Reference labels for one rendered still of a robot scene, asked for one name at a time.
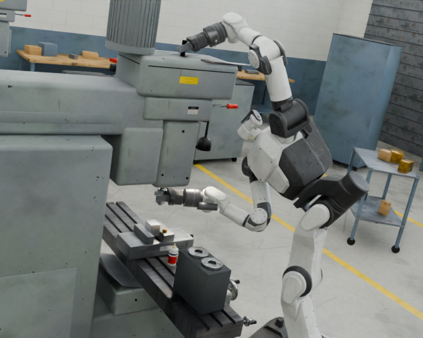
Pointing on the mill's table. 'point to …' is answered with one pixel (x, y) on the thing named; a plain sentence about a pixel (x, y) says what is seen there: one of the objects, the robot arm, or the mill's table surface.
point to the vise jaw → (165, 234)
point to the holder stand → (201, 279)
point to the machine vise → (150, 243)
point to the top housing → (177, 75)
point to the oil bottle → (172, 255)
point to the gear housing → (177, 108)
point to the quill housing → (176, 153)
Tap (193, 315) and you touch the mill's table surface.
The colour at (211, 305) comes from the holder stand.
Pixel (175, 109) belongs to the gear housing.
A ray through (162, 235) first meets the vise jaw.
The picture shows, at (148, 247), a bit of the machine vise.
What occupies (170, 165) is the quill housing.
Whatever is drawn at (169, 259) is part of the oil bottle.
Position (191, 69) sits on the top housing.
